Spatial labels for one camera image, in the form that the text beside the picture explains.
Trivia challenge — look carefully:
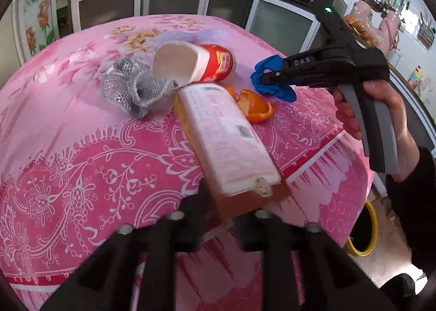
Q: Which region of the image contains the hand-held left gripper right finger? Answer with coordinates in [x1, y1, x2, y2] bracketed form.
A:
[235, 209, 399, 311]

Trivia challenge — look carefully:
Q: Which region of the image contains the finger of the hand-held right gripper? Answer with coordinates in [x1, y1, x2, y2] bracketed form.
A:
[261, 70, 329, 89]
[282, 46, 343, 71]

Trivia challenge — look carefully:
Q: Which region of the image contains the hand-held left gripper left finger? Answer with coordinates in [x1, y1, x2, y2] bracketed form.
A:
[41, 183, 212, 311]

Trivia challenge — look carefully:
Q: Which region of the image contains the blue glove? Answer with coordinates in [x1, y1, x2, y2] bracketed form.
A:
[250, 56, 296, 102]

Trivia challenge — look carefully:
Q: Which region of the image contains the orange peel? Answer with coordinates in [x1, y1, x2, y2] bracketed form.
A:
[225, 84, 277, 123]

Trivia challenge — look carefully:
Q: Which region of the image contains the red instant noodle cup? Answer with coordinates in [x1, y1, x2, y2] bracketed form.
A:
[152, 41, 237, 89]

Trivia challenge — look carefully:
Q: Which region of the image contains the orange paper carton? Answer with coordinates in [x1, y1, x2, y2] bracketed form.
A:
[174, 83, 292, 226]

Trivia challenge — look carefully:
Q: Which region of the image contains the yellow rimmed waste bin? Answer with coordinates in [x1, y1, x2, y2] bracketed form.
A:
[346, 199, 379, 257]

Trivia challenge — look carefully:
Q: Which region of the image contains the silver mesh scrubber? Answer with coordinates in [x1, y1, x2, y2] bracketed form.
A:
[100, 57, 178, 117]

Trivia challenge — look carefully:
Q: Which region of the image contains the person's right forearm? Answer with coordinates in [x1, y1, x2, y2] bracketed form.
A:
[385, 146, 436, 278]

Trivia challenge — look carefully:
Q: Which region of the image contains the person's right hand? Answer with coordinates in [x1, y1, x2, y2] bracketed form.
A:
[332, 79, 423, 183]

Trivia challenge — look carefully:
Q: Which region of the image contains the plastic bag of fried snacks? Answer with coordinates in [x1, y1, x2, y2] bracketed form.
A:
[342, 13, 380, 48]

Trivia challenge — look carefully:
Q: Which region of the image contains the tall pink thermos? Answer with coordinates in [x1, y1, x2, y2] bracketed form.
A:
[376, 11, 402, 56]

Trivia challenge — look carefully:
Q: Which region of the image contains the pink thermos with dark lid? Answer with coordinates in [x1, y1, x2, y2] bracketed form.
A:
[352, 1, 372, 22]

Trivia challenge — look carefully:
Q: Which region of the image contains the yellow dish soap bottle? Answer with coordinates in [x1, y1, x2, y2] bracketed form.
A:
[409, 66, 425, 90]

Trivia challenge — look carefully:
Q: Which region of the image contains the pink floral blanket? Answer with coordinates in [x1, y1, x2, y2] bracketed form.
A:
[0, 14, 372, 311]

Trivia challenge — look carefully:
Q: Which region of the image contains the glass door with rose print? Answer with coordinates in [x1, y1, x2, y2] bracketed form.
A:
[15, 0, 74, 63]

